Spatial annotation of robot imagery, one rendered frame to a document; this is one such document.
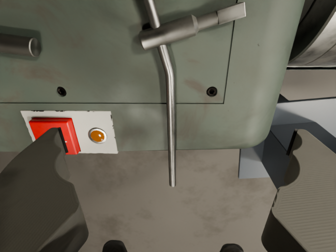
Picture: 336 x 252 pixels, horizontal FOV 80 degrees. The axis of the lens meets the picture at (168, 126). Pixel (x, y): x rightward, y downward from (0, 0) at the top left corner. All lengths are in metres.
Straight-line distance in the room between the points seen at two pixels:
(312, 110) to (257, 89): 0.72
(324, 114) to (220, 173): 1.27
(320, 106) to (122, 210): 2.15
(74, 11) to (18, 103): 0.16
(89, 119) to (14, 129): 0.12
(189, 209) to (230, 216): 0.47
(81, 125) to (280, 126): 0.80
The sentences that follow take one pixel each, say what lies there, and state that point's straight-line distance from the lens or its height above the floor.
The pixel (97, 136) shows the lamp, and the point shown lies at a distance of 0.33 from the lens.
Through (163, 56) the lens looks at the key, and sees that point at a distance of 0.25.
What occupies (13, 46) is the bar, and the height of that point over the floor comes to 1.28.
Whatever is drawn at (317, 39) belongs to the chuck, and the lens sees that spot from 0.37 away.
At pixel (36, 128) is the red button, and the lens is 0.35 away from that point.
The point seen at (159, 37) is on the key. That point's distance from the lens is 0.24.
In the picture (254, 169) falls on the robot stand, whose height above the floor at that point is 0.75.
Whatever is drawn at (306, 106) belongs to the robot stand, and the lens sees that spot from 0.99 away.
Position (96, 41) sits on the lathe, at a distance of 0.28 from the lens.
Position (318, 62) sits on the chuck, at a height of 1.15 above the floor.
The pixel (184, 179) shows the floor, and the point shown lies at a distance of 2.12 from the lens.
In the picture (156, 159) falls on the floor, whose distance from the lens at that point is 1.95.
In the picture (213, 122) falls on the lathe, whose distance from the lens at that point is 0.30.
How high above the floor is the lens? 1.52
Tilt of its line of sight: 60 degrees down
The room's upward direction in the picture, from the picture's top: 175 degrees counter-clockwise
